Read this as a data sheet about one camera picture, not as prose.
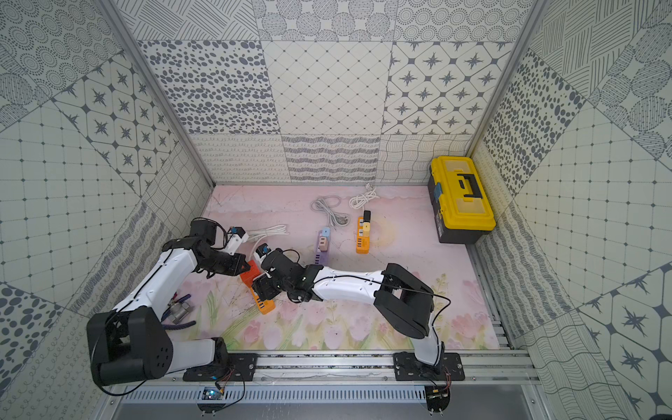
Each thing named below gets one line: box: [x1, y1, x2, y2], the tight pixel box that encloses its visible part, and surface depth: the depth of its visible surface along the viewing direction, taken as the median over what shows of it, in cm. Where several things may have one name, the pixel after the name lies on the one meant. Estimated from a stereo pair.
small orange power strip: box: [356, 216, 371, 255], surface depth 100 cm
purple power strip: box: [315, 230, 330, 266], surface depth 97 cm
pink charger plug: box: [318, 236, 329, 252], surface depth 96 cm
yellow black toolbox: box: [427, 155, 497, 245], surface depth 97 cm
